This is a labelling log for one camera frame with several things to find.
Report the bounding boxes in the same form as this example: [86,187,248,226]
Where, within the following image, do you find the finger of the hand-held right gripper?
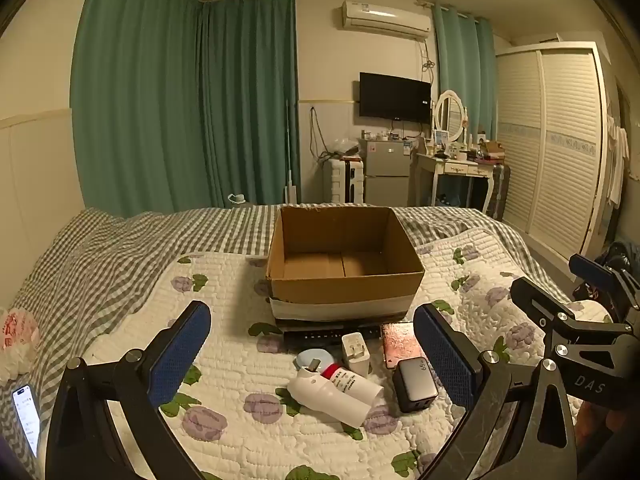
[510,276,632,357]
[569,253,640,293]

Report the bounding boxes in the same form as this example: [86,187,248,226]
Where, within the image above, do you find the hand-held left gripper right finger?
[413,302,584,480]

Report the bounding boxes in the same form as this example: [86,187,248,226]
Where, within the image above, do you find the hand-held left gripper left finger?
[45,300,212,480]

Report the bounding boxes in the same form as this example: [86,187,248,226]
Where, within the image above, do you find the black block charger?
[392,357,440,415]

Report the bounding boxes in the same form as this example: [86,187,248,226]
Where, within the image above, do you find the white plug charger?
[341,332,372,378]

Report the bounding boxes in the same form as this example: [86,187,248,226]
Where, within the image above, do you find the cardboard box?
[265,205,426,324]

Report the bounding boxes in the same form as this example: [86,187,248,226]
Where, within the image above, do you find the white plastic bottle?
[287,367,372,430]

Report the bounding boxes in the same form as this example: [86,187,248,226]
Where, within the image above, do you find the dark bag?
[597,241,640,301]

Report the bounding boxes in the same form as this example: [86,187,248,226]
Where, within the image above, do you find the phone with pink case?
[380,321,426,370]

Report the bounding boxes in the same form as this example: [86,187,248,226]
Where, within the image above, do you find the white floral quilt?
[80,227,601,480]

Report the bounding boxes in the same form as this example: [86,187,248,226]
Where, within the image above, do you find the white tube with red band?
[320,362,385,407]

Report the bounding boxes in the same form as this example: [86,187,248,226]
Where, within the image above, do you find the hanging white clothes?
[602,102,632,208]

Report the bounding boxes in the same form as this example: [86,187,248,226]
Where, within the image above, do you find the dark suitcase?
[482,162,512,221]

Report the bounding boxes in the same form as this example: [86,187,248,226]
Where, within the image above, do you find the white louvred wardrobe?
[495,41,613,261]

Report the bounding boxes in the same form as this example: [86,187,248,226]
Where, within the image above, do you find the grey checked bed sheet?
[0,203,521,480]

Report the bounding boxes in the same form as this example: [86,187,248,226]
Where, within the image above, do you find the light blue round case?
[296,349,335,376]

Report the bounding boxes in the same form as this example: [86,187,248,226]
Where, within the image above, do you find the white dressing table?
[410,152,501,216]

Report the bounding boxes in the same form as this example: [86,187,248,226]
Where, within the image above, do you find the smartphone with lit screen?
[11,384,42,461]

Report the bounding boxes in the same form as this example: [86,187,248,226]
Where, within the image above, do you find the grey small fridge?
[357,137,416,206]

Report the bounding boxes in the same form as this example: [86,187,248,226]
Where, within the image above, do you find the teal curtain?
[432,2,498,216]
[199,0,301,207]
[71,0,207,218]

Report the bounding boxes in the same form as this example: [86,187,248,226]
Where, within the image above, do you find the white oval mirror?
[432,90,468,143]

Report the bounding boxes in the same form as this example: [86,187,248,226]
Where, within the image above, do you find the white suitcase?
[322,157,366,206]

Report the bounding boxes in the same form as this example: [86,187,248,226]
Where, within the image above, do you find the white mop pole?
[282,100,301,206]

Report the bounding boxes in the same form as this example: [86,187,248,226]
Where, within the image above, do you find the white air conditioner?
[341,0,432,40]

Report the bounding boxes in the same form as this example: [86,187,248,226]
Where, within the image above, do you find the black wall television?
[358,72,432,124]

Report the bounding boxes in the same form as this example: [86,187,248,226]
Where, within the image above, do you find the dark wall cables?
[307,105,335,162]

